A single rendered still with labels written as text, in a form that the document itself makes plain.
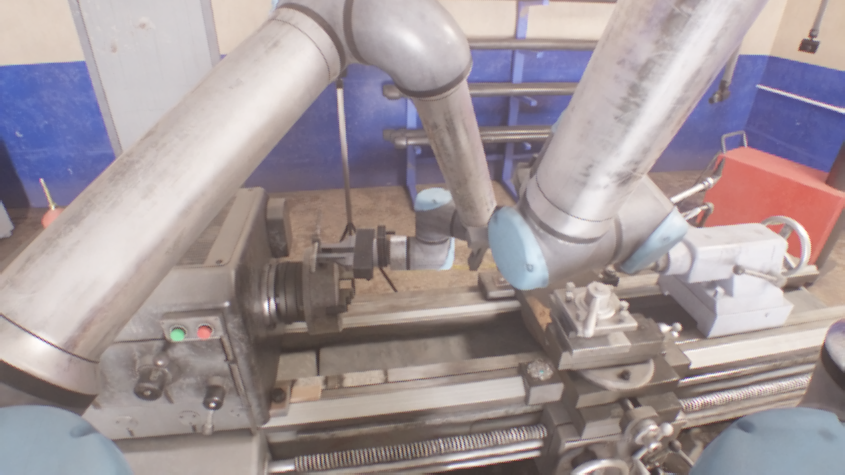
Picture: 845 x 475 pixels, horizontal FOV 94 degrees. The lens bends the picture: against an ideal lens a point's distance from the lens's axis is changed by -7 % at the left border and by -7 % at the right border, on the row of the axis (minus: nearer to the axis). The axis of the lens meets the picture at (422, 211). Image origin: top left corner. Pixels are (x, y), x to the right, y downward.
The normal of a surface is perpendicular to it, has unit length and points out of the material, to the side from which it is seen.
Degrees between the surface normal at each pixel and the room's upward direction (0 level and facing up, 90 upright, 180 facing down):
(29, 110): 90
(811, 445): 5
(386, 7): 67
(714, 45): 110
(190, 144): 53
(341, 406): 36
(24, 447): 5
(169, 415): 90
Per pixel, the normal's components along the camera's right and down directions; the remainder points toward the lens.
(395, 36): -0.03, 0.45
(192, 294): 0.12, -0.29
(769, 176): -0.88, 0.22
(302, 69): 0.81, 0.09
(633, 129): -0.30, 0.68
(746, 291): 0.15, 0.07
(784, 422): -0.07, -0.86
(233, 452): 0.09, -0.49
